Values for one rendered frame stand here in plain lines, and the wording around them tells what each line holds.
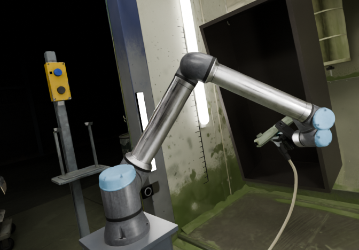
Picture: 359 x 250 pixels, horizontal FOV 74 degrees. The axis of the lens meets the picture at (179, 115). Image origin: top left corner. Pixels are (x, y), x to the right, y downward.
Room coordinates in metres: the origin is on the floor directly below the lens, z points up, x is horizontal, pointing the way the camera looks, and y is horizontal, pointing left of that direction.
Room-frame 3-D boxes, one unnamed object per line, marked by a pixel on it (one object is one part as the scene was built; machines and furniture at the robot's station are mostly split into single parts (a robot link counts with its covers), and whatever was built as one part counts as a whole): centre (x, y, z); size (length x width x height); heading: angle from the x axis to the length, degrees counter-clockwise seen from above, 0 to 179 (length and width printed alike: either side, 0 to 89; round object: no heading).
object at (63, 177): (1.59, 0.71, 0.95); 0.26 x 0.15 x 0.32; 133
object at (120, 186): (0.99, 0.30, 0.83); 0.17 x 0.15 x 0.18; 178
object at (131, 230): (0.98, 0.30, 0.69); 0.19 x 0.19 x 0.10
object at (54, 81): (1.66, 0.78, 1.42); 0.12 x 0.06 x 0.26; 133
